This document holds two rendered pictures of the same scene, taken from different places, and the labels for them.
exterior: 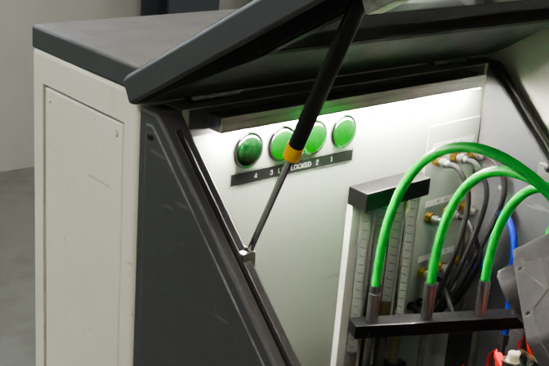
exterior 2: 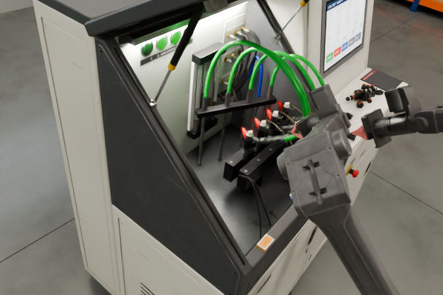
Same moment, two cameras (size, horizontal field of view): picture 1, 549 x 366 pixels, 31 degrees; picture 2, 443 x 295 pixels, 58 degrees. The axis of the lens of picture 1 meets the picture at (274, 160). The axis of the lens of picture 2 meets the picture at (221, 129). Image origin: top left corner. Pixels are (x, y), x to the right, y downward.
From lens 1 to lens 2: 23 cm
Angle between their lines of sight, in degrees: 23
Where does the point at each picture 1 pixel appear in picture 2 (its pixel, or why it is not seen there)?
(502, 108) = (256, 9)
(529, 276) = (293, 170)
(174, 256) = (119, 103)
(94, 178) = (74, 64)
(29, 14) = not seen: outside the picture
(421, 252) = (222, 74)
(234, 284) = (149, 119)
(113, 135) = (82, 47)
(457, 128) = (237, 20)
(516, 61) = not seen: outside the picture
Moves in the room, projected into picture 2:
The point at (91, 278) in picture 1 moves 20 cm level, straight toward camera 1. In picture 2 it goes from (80, 107) to (86, 147)
